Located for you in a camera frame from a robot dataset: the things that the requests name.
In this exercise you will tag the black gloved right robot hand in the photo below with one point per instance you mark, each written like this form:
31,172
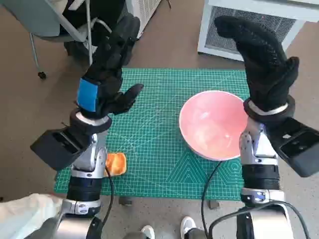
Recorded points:
266,69

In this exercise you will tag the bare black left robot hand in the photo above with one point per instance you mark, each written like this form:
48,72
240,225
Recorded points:
109,74

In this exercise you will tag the pink bowl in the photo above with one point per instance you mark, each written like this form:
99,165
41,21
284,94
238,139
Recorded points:
207,119

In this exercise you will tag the orange striped toy bread loaf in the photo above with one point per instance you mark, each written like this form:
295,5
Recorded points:
117,163

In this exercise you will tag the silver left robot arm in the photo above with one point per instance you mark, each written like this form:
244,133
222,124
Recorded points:
84,184

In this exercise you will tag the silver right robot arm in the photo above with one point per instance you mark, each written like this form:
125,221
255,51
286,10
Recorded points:
259,174

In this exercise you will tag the green cutting mat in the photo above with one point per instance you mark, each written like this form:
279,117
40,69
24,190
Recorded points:
149,124

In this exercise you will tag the person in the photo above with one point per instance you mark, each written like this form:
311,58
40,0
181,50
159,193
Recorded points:
72,17

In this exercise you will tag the small white grilled cabinet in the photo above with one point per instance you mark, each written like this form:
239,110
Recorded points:
147,10

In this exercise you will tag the large white grilled cabinet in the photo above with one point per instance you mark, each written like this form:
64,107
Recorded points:
211,15

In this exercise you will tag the dark table foot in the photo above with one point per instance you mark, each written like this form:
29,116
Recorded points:
125,200
214,204

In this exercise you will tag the white shoe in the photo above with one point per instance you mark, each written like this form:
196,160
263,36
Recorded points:
147,231
187,224

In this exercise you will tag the white cloth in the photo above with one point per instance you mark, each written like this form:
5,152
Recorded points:
20,216

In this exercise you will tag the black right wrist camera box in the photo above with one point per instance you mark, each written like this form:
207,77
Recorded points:
296,147

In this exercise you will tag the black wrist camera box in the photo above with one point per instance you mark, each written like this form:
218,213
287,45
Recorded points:
296,147
57,147

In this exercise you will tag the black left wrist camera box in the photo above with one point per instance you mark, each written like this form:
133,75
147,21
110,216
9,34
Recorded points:
57,147

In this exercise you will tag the grey chair with metal frame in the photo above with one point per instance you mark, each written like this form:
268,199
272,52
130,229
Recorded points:
25,17

